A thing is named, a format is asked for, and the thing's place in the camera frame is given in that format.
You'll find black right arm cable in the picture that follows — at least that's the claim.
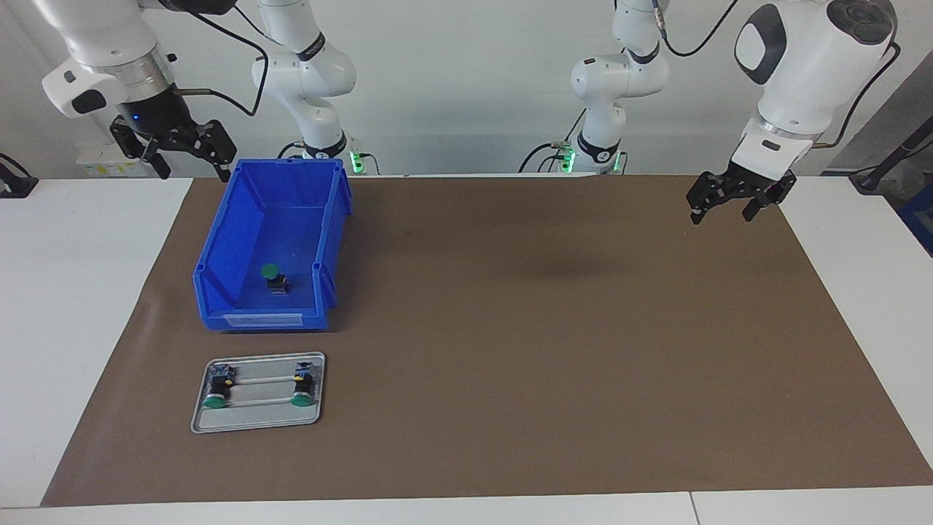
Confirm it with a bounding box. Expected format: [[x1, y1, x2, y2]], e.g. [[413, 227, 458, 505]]
[[175, 0, 270, 117]]

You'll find black clamp mount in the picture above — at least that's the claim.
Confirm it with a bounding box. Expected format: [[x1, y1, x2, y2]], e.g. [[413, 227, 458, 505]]
[[0, 152, 39, 199]]

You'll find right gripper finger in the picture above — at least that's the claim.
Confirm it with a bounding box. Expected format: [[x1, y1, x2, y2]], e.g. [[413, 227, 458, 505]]
[[109, 115, 174, 180], [169, 120, 238, 183]]

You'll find blue crate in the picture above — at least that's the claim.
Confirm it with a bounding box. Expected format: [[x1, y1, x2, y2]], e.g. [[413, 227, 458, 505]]
[[898, 184, 933, 257]]

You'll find black camera stand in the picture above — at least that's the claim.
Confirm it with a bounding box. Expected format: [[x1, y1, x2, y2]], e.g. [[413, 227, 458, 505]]
[[849, 115, 933, 195]]

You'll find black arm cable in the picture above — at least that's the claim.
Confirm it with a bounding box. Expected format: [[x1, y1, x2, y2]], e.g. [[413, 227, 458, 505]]
[[175, 0, 270, 117], [652, 0, 902, 150]]

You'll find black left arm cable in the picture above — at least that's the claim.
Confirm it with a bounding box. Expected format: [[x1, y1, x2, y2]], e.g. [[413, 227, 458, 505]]
[[652, 0, 902, 150]]

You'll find brown table mat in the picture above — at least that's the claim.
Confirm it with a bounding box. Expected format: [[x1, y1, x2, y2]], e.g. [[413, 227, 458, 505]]
[[40, 174, 933, 508]]

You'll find blue plastic storage bin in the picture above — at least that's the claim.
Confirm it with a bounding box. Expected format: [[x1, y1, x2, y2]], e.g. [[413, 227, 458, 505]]
[[192, 157, 354, 333]]

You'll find silver metal tray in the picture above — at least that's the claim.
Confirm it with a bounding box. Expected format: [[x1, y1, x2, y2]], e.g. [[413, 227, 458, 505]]
[[190, 351, 327, 435]]

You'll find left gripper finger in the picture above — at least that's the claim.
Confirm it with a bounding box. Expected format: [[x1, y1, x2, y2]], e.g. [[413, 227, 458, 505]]
[[687, 172, 732, 225], [741, 171, 797, 222]]

